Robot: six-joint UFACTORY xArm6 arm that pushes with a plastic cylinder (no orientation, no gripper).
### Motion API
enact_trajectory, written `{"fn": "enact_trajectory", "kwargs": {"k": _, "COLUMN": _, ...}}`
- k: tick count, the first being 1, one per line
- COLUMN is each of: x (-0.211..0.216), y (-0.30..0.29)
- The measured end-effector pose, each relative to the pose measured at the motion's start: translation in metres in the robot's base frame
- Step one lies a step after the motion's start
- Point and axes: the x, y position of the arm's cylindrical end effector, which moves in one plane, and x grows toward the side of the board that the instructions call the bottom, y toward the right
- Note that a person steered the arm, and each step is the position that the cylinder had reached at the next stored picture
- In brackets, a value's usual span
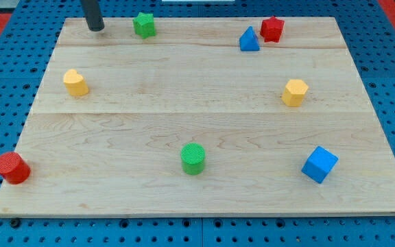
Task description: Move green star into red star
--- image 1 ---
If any green star block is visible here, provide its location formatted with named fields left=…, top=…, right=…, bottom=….
left=132, top=12, right=156, bottom=39

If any red star block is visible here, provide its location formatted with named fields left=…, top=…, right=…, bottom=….
left=260, top=16, right=285, bottom=43

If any light wooden board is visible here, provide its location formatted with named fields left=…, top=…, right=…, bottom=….
left=0, top=17, right=395, bottom=218

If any green cylinder block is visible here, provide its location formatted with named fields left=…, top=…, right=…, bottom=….
left=180, top=143, right=206, bottom=175

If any blue triangle block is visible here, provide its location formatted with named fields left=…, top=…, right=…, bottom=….
left=239, top=26, right=260, bottom=51

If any yellow hexagon block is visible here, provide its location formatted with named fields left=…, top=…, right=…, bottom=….
left=281, top=79, right=309, bottom=107

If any yellow heart block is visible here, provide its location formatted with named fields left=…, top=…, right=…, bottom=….
left=63, top=69, right=89, bottom=96

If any blue cube block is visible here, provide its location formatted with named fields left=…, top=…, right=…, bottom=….
left=301, top=146, right=339, bottom=184

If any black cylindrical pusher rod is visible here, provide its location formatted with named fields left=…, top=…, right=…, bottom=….
left=80, top=0, right=104, bottom=32

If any red cylinder block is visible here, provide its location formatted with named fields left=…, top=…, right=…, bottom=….
left=0, top=152, right=31, bottom=185

